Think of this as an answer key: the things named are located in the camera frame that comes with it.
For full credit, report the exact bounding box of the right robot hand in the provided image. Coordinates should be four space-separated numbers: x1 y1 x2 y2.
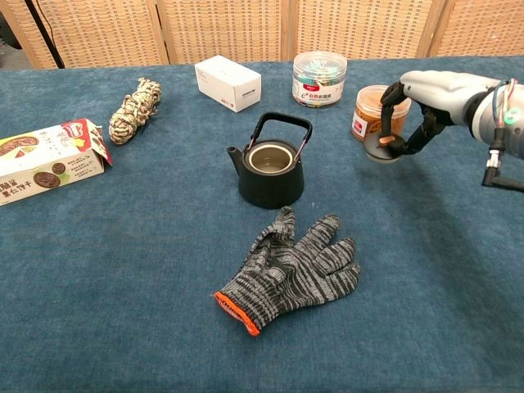
379 70 501 156

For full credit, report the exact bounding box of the black kettle lid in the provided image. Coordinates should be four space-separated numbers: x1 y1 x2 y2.
362 132 407 165

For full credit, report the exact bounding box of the black kettle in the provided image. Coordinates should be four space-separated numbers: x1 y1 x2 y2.
226 111 314 210

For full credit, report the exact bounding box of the clear jar of rubber bands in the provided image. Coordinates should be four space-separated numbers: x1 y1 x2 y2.
350 84 413 144

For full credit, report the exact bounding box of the clear jar of coloured clips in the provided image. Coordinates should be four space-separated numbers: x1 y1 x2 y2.
291 50 349 109

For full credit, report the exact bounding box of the woven rattan folding screen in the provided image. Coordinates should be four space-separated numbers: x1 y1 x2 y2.
0 0 524 70

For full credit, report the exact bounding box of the white cardboard box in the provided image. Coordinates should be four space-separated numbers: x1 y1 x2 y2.
194 54 263 114

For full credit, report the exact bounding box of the grey striped knit work glove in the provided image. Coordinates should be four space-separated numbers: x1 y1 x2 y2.
214 206 362 337

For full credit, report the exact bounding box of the blue table cloth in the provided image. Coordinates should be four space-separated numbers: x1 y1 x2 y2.
0 56 524 393

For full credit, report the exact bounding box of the black stand pole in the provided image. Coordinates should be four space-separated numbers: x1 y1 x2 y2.
23 0 66 70

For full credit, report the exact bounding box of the open biscuit cardboard box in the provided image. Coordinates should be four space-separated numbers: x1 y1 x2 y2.
0 117 114 207

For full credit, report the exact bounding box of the bundle of beige braided rope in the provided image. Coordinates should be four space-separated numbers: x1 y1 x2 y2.
108 77 163 146

